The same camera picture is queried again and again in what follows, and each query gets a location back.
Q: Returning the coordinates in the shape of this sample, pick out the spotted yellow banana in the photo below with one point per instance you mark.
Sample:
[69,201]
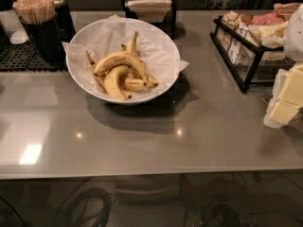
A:
[122,58]

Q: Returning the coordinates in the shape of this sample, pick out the white lidded container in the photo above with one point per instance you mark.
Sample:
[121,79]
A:
[11,24]

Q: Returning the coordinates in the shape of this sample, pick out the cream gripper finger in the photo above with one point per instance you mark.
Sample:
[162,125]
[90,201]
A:
[279,114]

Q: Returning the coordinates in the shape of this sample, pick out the front curved yellow banana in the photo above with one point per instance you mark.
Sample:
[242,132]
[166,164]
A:
[112,84]

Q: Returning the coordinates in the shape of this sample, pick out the bundle of wooden stirrers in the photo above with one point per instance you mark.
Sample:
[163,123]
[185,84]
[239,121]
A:
[35,12]

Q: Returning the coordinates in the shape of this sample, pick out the black wire condiment rack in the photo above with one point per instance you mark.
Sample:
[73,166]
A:
[264,67]

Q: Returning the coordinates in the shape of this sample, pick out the small lower yellow banana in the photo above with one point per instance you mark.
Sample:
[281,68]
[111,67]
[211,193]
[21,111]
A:
[133,84]

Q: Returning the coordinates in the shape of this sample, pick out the white paper bowl liner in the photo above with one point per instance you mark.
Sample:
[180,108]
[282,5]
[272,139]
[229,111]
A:
[157,57]

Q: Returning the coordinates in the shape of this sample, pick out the black stirrer cup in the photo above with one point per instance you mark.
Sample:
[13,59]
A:
[47,39]

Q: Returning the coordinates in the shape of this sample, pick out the upright back yellow banana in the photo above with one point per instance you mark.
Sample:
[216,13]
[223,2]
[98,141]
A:
[131,44]

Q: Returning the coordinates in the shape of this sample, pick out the black napkin holder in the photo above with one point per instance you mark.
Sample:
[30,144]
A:
[168,25]

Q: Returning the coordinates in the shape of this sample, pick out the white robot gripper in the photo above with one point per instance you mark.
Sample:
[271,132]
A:
[295,37]

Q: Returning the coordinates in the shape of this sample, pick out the black rubber mat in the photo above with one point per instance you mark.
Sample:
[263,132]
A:
[24,57]

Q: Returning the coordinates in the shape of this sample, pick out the dark pepper grinder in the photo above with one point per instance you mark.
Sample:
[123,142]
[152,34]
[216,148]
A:
[64,19]

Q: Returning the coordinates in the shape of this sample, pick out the left hidden yellow banana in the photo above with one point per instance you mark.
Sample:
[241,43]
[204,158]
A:
[92,66]

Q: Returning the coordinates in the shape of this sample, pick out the white ceramic bowl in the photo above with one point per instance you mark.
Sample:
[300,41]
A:
[94,35]

